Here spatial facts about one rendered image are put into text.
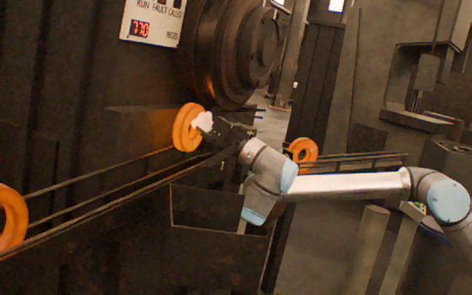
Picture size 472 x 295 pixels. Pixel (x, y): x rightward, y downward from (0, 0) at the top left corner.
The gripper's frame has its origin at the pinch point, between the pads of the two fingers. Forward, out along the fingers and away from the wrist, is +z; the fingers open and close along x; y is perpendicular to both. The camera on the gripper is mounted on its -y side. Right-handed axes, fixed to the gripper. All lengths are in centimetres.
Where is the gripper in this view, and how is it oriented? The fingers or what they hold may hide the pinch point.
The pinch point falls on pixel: (191, 121)
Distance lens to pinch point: 135.3
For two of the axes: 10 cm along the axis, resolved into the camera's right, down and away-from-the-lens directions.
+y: 4.3, -8.5, -3.0
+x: -4.3, 1.0, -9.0
